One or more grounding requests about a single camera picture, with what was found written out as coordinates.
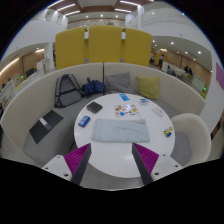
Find small white blue packet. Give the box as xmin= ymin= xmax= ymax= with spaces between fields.
xmin=140 ymin=98 xmax=149 ymax=105

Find yellow blue toy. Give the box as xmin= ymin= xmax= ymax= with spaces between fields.
xmin=164 ymin=126 xmax=173 ymax=137

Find yellow acoustic panel right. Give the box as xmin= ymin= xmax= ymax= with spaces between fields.
xmin=121 ymin=28 xmax=152 ymax=66

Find grey cushion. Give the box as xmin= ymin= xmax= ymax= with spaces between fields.
xmin=105 ymin=72 xmax=134 ymax=94

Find colourful sticker sheet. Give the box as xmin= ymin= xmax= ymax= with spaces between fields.
xmin=114 ymin=104 xmax=139 ymax=117

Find black box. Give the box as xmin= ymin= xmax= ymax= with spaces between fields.
xmin=86 ymin=102 xmax=102 ymax=114

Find navy blue bag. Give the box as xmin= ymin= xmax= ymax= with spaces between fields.
xmin=82 ymin=79 xmax=105 ymax=96

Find grey backpack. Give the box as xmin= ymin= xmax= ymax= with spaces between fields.
xmin=54 ymin=74 xmax=84 ymax=108

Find yellow acoustic panel left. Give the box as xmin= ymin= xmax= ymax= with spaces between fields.
xmin=55 ymin=27 xmax=87 ymax=69

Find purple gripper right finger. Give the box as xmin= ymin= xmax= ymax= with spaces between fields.
xmin=132 ymin=143 xmax=159 ymax=185

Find white chair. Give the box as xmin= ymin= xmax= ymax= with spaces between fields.
xmin=171 ymin=113 xmax=211 ymax=167

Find yellow-green cushion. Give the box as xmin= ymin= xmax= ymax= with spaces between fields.
xmin=136 ymin=76 xmax=160 ymax=100

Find curved beige sofa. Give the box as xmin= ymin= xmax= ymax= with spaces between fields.
xmin=0 ymin=61 xmax=207 ymax=168

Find white remote box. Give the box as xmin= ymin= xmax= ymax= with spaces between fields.
xmin=152 ymin=107 xmax=164 ymax=117

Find light blue towel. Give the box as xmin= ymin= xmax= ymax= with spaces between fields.
xmin=91 ymin=119 xmax=150 ymax=143

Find yellow acoustic panel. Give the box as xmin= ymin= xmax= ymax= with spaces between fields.
xmin=88 ymin=25 xmax=122 ymax=63
xmin=121 ymin=28 xmax=152 ymax=66
xmin=55 ymin=27 xmax=87 ymax=69

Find yellow acoustic panel middle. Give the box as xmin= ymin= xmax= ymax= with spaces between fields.
xmin=88 ymin=25 xmax=122 ymax=63

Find black laptop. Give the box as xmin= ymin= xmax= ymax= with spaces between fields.
xmin=30 ymin=110 xmax=63 ymax=144

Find blue box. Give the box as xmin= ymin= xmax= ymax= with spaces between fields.
xmin=78 ymin=116 xmax=90 ymax=127

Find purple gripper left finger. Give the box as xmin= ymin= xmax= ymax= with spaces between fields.
xmin=64 ymin=143 xmax=92 ymax=185

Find blue card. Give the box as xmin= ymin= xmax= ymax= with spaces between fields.
xmin=119 ymin=93 xmax=130 ymax=101

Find round white table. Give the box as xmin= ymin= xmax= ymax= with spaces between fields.
xmin=74 ymin=94 xmax=175 ymax=178

